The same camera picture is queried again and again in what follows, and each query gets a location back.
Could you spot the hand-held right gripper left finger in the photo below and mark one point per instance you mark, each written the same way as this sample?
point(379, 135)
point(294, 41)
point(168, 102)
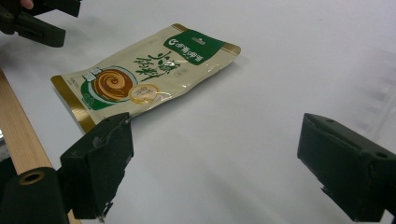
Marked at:
point(93, 165)

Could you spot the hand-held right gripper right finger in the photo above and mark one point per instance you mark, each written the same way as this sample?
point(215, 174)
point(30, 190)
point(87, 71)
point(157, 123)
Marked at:
point(348, 174)

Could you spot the beige and green snack packet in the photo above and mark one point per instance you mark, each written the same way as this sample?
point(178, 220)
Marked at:
point(149, 71)

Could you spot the light wooden table edge strip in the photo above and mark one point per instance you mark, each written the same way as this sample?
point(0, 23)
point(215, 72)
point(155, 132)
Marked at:
point(18, 130)

